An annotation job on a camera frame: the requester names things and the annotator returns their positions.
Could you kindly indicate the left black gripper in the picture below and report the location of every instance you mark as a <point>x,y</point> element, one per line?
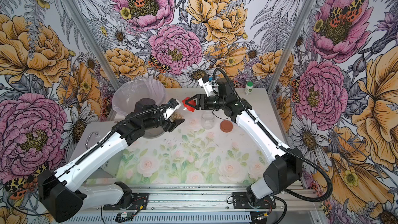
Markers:
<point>174,125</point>

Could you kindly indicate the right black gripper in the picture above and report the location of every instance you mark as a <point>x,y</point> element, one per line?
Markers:
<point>199,98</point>

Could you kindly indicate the red jar lid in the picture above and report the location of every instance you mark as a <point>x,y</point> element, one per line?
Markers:
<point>189,104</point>

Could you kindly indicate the brown lid peanut jar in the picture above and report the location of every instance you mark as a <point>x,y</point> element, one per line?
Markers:
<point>207,120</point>

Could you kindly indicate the mesh bin with pink bag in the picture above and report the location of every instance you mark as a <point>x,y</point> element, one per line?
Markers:
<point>148,91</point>

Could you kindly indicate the red lid peanut jar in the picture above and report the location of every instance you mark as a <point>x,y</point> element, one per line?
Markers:
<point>176,116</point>

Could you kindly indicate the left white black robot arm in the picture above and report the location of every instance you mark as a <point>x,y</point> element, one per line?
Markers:
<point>62,192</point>

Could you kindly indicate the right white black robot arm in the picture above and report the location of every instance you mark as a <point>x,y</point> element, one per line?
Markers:
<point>284,168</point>

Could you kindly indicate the white bottle green cap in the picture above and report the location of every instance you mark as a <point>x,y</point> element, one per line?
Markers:
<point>248,88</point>

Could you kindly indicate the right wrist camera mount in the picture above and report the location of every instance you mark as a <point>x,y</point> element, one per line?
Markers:
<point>209,85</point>

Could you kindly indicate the aluminium rail frame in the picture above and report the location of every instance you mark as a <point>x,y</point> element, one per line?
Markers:
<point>202,204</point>

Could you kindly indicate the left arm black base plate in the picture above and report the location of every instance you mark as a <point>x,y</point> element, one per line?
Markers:
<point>131,202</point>

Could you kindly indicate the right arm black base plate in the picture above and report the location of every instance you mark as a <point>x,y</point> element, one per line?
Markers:
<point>242,200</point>

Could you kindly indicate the right aluminium corner post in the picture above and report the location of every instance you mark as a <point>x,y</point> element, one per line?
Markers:
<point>302,17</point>

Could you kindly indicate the aluminium corner post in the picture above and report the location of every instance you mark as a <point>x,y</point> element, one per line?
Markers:
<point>79,19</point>
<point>302,17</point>

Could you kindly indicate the left aluminium corner post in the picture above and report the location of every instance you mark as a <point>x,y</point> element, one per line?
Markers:
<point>79,19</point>

